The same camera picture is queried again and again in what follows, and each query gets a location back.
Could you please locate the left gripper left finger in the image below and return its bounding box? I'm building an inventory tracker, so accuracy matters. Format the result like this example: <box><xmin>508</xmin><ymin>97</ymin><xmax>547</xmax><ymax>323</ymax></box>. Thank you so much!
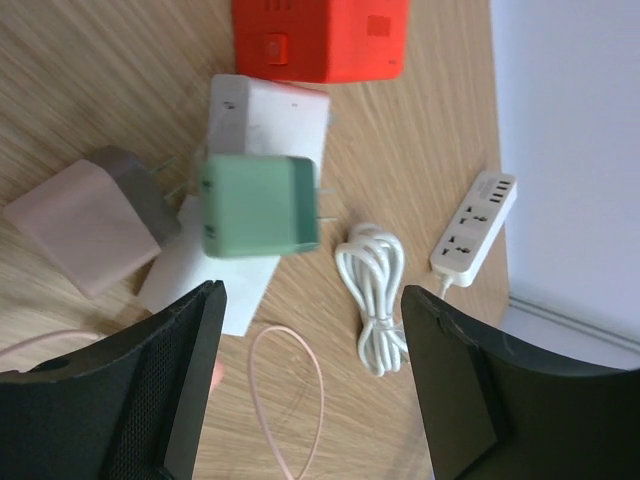
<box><xmin>1</xmin><ymin>281</ymin><xmax>227</xmax><ymax>479</ymax></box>

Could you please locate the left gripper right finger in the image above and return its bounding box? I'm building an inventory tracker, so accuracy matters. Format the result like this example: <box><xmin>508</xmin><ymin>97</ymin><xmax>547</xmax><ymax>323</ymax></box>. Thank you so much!
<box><xmin>401</xmin><ymin>285</ymin><xmax>639</xmax><ymax>479</ymax></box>

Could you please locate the tall white charger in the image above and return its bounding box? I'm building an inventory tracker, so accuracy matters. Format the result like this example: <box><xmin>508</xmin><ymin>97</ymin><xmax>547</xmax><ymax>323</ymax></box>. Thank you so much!
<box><xmin>138</xmin><ymin>195</ymin><xmax>280</xmax><ymax>337</ymax></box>

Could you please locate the thin pink charging cable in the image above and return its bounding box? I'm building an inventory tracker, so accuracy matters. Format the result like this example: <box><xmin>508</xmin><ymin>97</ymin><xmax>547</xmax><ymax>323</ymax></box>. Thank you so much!
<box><xmin>0</xmin><ymin>324</ymin><xmax>326</xmax><ymax>480</ymax></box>

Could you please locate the white power strip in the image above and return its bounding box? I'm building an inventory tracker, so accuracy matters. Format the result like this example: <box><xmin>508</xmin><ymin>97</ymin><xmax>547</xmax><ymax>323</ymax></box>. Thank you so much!
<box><xmin>430</xmin><ymin>171</ymin><xmax>517</xmax><ymax>288</ymax></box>

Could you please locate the white power strip cord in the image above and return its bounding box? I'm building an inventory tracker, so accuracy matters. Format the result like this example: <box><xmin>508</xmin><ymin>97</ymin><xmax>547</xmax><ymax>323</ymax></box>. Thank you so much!
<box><xmin>333</xmin><ymin>222</ymin><xmax>456</xmax><ymax>378</ymax></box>

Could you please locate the pink small charger plug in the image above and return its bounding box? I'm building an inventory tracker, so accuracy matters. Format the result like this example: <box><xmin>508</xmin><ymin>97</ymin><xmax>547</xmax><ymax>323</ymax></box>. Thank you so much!
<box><xmin>4</xmin><ymin>145</ymin><xmax>182</xmax><ymax>298</ymax></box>

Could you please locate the green dual usb charger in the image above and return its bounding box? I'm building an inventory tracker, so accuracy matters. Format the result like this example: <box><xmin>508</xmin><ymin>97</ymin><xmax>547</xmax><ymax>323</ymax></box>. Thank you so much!
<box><xmin>199</xmin><ymin>154</ymin><xmax>321</xmax><ymax>259</ymax></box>

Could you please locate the white honor charger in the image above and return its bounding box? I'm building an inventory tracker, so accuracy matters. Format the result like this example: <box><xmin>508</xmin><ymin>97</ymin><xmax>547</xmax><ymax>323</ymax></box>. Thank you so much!
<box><xmin>201</xmin><ymin>74</ymin><xmax>331</xmax><ymax>176</ymax></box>

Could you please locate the red cube socket adapter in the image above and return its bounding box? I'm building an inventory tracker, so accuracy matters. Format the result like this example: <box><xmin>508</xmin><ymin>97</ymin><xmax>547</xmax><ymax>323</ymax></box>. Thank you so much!
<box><xmin>231</xmin><ymin>0</ymin><xmax>410</xmax><ymax>84</ymax></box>

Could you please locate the pink charger with cable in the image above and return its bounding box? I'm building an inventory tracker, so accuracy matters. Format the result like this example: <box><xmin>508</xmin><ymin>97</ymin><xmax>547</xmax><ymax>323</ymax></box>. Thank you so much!
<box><xmin>209</xmin><ymin>361</ymin><xmax>225</xmax><ymax>392</ymax></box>

